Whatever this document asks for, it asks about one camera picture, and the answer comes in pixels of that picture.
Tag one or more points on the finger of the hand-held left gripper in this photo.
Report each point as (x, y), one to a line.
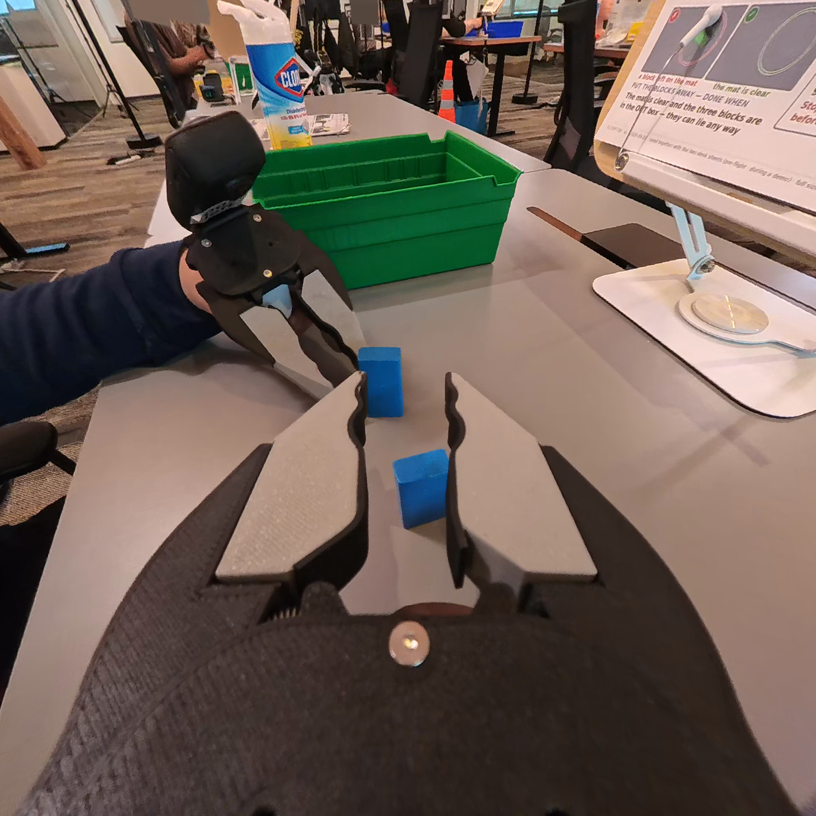
(280, 338)
(335, 306)

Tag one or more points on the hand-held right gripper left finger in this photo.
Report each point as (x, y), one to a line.
(299, 503)

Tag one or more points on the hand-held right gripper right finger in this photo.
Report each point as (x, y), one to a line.
(516, 510)

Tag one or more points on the blue rectangular wooden block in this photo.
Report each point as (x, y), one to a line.
(382, 382)
(417, 491)

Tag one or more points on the green plastic bin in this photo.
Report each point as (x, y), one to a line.
(414, 242)

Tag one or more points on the person's left forearm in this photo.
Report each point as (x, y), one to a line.
(95, 319)

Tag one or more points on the person's left hand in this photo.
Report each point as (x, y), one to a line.
(191, 287)

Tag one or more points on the small dark device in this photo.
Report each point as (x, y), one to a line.
(213, 89)

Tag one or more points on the black tripod stand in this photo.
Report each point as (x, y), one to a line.
(143, 141)

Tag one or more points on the white power strip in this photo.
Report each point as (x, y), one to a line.
(127, 159)

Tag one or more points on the small green white box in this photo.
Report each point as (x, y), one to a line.
(242, 80)

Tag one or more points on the white disinfectant spray bottle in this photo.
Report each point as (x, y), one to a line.
(280, 83)

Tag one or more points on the printed paper sheets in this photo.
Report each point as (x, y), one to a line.
(328, 124)

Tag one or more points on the brown cardboard sheet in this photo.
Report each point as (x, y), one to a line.
(226, 29)

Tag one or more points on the white cabinet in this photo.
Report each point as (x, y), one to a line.
(32, 102)

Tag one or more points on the black office chair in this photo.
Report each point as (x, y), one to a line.
(25, 443)
(417, 51)
(577, 76)

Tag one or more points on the small blue bucket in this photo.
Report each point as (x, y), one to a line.
(472, 118)

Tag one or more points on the white document stand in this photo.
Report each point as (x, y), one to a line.
(733, 376)

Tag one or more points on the black pole stand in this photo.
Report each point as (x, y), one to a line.
(526, 99)

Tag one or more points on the dark rectangular mat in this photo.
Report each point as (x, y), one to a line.
(631, 245)

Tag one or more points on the wooden top background table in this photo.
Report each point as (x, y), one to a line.
(491, 41)

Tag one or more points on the background document stand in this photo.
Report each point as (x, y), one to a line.
(492, 6)

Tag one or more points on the blue plastic bin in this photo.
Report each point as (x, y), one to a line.
(507, 30)

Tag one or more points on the printed instruction sheet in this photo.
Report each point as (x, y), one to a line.
(701, 108)

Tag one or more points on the wooden post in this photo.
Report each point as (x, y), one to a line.
(16, 137)

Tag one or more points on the black standing desk frame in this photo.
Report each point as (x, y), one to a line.
(9, 239)

